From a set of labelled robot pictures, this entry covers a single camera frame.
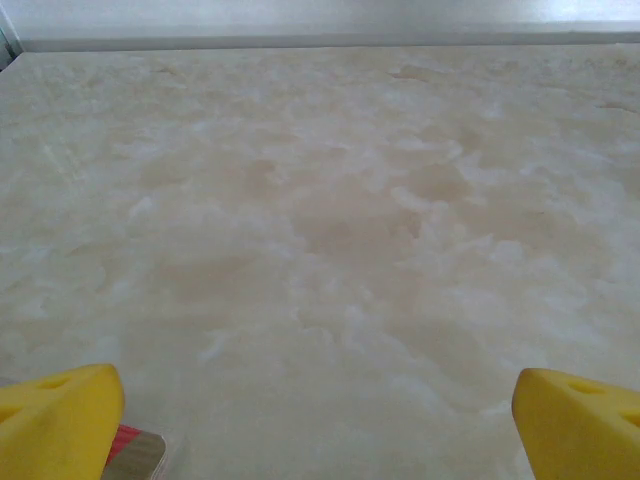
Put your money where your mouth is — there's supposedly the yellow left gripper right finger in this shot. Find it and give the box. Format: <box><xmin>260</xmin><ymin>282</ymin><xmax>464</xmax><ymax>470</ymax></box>
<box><xmin>511</xmin><ymin>368</ymin><xmax>640</xmax><ymax>480</ymax></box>

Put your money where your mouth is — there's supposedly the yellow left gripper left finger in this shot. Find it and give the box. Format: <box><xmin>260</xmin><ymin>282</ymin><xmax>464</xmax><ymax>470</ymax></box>
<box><xmin>0</xmin><ymin>363</ymin><xmax>126</xmax><ymax>480</ymax></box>

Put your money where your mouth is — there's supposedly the red card box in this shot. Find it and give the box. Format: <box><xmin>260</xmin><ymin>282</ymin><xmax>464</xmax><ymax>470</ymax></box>
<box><xmin>102</xmin><ymin>422</ymin><xmax>167</xmax><ymax>480</ymax></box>

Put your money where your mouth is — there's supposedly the aluminium table end rail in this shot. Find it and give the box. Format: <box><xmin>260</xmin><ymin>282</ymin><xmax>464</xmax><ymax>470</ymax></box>
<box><xmin>0</xmin><ymin>22</ymin><xmax>640</xmax><ymax>55</ymax></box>

